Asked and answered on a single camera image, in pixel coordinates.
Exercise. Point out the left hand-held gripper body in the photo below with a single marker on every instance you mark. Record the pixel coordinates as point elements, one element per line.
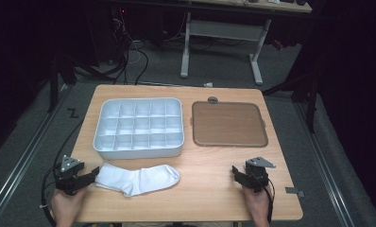
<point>68,176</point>

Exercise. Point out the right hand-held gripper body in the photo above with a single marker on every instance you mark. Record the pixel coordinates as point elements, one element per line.
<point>257,176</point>

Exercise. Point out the white sock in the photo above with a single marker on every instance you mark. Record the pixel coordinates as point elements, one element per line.
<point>139,179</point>

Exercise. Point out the person's right hand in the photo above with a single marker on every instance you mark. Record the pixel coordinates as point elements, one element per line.
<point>255,205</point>

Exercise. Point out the person's left hand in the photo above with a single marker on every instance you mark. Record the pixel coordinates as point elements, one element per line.
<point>66,208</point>

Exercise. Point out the grey tape piece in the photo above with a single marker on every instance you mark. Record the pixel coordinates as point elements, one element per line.
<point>294,190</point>

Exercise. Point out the brown tray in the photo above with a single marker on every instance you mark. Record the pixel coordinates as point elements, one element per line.
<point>228,123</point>

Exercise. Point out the white divided storage box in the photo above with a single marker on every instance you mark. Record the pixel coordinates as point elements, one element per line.
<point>140,127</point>

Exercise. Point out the grey round table grommet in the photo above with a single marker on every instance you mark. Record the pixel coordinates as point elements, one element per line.
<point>212,100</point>

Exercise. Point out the small white floor object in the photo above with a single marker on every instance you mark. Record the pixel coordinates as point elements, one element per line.
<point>208,84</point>

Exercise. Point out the black stand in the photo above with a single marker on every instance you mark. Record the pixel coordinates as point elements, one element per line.
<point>58,82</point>
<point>305,91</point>

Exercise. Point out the small red object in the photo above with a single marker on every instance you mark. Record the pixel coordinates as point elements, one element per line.
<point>277,44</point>

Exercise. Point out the white-legged desk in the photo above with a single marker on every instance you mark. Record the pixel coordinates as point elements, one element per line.
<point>224,30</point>

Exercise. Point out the metal floor rail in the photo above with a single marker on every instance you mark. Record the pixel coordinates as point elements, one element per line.
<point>19,160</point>
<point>324,167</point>

